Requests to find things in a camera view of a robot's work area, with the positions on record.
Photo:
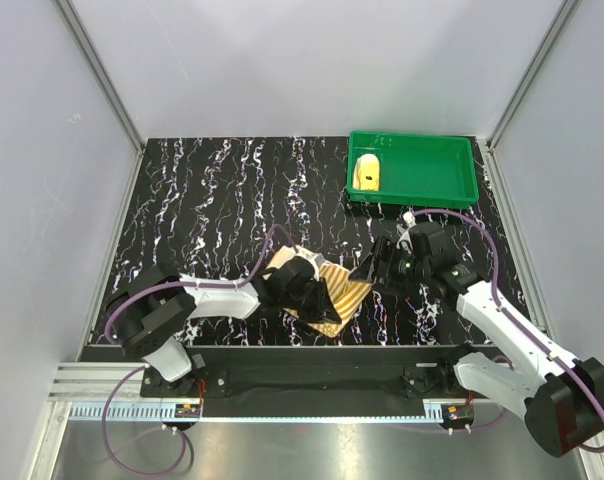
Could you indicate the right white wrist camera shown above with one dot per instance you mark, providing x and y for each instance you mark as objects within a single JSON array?
[{"x": 407, "y": 222}]

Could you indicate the green plastic bin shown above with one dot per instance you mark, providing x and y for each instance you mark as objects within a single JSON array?
[{"x": 416, "y": 170}]

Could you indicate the orange striped towel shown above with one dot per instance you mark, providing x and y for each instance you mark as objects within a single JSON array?
[{"x": 347, "y": 297}]

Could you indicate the yellow towel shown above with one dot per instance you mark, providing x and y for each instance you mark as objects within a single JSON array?
[{"x": 366, "y": 173}]

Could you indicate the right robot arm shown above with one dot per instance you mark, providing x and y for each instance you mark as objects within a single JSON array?
[{"x": 559, "y": 397}]

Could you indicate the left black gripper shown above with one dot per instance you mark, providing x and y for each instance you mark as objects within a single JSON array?
[{"x": 322, "y": 309}]

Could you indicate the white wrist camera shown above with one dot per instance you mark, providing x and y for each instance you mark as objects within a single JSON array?
[
  {"x": 315, "y": 259},
  {"x": 407, "y": 222}
]

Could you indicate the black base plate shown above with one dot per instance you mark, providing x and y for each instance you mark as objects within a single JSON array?
[{"x": 424, "y": 368}]

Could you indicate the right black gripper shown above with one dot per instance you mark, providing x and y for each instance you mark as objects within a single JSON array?
[{"x": 387, "y": 253}]

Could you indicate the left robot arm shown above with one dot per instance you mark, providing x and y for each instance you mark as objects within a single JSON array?
[{"x": 144, "y": 317}]

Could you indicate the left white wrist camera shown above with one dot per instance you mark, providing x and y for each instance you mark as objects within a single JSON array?
[{"x": 315, "y": 259}]

